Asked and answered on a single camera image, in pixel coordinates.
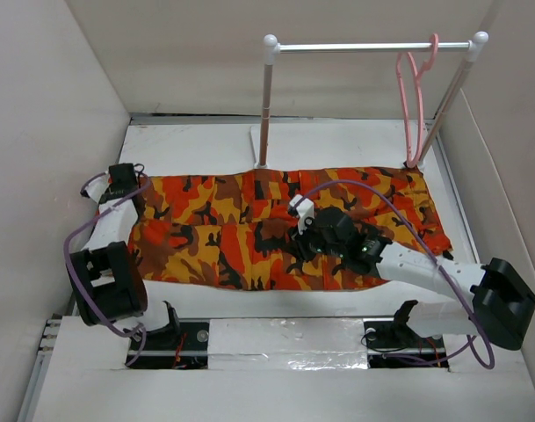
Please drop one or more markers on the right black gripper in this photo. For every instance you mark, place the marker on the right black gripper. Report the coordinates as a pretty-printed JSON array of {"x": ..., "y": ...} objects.
[{"x": 299, "y": 242}]

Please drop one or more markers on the orange camouflage trousers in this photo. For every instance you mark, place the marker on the orange camouflage trousers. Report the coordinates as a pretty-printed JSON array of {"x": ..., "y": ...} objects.
[{"x": 229, "y": 231}]

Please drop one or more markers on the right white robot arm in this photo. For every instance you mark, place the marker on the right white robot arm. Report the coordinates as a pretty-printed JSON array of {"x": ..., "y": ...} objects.
[{"x": 490, "y": 299}]

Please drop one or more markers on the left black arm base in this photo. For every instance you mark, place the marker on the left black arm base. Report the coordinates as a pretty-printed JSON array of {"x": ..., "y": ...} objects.
[{"x": 181, "y": 344}]

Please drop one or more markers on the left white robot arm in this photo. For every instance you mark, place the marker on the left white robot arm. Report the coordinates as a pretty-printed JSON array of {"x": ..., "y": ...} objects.
[{"x": 107, "y": 285}]

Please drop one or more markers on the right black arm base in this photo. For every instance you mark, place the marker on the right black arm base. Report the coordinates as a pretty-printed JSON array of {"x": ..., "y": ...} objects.
[{"x": 390, "y": 343}]

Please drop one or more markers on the pink plastic clothes hanger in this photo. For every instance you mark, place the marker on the pink plastic clothes hanger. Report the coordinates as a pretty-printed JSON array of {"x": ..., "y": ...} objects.
[{"x": 414, "y": 96}]

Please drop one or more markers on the white clothes rack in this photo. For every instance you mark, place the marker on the white clothes rack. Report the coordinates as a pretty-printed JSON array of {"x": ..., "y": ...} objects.
[{"x": 420, "y": 57}]

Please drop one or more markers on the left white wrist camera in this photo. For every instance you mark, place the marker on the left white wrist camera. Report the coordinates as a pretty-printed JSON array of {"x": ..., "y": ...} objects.
[{"x": 95, "y": 187}]

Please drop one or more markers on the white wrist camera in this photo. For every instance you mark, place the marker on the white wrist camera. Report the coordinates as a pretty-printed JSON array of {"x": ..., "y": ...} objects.
[
  {"x": 95, "y": 187},
  {"x": 302, "y": 208}
]

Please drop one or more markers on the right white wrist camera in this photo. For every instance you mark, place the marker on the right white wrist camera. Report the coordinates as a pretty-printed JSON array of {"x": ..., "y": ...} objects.
[{"x": 302, "y": 208}]

